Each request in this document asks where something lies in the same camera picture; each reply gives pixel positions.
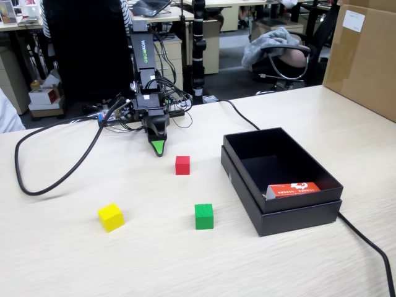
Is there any yellow cube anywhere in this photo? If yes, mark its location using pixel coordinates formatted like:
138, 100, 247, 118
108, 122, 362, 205
97, 202, 125, 233

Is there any person in striped shirt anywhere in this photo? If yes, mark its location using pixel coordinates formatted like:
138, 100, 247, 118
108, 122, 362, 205
40, 0, 134, 40

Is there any grey fleece blanket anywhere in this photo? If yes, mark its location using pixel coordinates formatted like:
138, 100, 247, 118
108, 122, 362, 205
241, 27, 301, 69

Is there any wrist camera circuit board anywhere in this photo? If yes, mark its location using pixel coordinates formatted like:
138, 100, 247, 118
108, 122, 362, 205
116, 95, 134, 121

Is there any white box red side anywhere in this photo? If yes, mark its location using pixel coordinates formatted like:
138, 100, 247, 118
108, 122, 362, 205
28, 88, 62, 106

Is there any green cube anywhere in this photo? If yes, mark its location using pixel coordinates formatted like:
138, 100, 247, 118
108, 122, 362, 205
194, 203, 214, 231

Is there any white paper label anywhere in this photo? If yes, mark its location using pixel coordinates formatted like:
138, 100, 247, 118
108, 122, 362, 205
342, 9, 366, 33

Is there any light wooden office desk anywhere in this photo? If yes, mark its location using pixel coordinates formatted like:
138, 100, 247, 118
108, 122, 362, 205
0, 18, 44, 32
132, 6, 196, 24

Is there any black cardboard box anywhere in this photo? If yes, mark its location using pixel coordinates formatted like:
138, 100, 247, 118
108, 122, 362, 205
220, 126, 344, 238

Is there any orange red carton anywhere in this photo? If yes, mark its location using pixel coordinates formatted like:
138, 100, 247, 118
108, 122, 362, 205
262, 181, 322, 201

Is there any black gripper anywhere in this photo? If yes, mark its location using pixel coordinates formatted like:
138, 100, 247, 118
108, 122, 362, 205
132, 93, 171, 157

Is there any flat white cardboard box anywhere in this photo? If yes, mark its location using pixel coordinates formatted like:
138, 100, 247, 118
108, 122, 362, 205
28, 101, 66, 118

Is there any standing picture frame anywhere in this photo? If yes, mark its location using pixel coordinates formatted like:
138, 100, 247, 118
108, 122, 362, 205
0, 0, 19, 25

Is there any black jointed pole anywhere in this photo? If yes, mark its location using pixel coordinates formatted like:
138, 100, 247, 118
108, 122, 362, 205
191, 0, 207, 105

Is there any controller board on black plate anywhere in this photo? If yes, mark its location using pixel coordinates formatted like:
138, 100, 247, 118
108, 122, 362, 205
97, 103, 186, 128

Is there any large brown cardboard box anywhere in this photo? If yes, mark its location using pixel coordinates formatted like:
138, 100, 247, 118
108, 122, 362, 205
322, 0, 396, 123

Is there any thick black power cable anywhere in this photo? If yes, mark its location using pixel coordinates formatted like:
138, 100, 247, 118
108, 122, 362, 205
213, 98, 396, 297

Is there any black laptop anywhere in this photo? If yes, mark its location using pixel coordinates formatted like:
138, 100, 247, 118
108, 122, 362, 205
129, 0, 173, 18

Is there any beige drawer cabinet with lock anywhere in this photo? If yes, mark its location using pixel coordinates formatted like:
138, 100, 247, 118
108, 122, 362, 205
153, 35, 184, 90

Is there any office chair with grey cloth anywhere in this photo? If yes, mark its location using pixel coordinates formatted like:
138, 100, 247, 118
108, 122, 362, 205
247, 9, 340, 95

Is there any black mesh office chair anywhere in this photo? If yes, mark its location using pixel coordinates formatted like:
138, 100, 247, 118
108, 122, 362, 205
41, 0, 136, 106

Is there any red cube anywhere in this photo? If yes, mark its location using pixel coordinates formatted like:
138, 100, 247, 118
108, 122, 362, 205
174, 155, 191, 176

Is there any person in white shirt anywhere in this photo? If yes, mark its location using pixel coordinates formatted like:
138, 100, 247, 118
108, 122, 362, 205
0, 88, 26, 134

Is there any bare person limb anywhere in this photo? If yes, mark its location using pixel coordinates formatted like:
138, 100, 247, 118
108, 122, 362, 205
283, 48, 311, 68

